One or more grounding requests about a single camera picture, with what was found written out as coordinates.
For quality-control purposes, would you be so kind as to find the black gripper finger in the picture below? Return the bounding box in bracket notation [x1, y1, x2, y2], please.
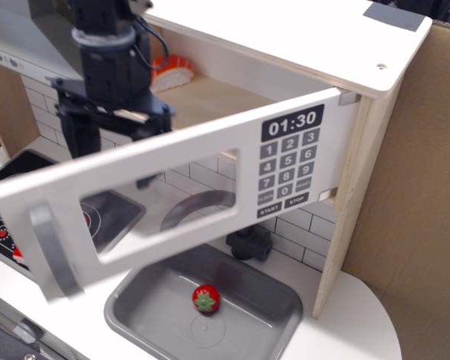
[134, 112, 173, 190]
[58, 109, 101, 158]

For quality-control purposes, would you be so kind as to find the grey plastic sink basin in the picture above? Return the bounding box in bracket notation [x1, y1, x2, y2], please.
[104, 245, 302, 359]

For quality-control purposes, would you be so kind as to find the dark grey toy faucet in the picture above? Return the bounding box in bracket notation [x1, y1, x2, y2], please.
[160, 190, 273, 262]

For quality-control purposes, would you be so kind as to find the grey oven front handle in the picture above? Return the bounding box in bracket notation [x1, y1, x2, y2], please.
[0, 298, 87, 359]

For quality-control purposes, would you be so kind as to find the white wooden microwave cabinet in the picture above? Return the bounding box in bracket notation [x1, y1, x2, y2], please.
[145, 1, 432, 318]

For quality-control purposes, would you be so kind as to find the red white toy sushi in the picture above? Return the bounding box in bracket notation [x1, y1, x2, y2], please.
[12, 247, 26, 265]

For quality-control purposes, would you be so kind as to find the black toy stovetop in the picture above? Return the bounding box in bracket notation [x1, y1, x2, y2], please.
[0, 149, 146, 278]

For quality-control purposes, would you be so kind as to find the red toy strawberry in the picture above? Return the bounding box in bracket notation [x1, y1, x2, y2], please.
[192, 284, 221, 314]

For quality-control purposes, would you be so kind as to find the grey range hood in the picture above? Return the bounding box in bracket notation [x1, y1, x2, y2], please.
[0, 1, 83, 84]

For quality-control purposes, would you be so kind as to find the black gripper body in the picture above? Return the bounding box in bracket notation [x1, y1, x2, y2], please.
[51, 78, 176, 141]

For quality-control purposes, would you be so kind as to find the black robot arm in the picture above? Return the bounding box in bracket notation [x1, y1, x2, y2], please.
[51, 1, 176, 158]

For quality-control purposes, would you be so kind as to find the white toy microwave door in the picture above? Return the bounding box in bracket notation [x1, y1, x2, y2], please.
[0, 88, 360, 300]

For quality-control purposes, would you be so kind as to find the orange salmon toy sushi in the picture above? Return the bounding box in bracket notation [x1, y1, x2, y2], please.
[150, 54, 195, 93]

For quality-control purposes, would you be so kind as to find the brown cardboard panel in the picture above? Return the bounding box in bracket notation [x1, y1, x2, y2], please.
[343, 22, 450, 359]

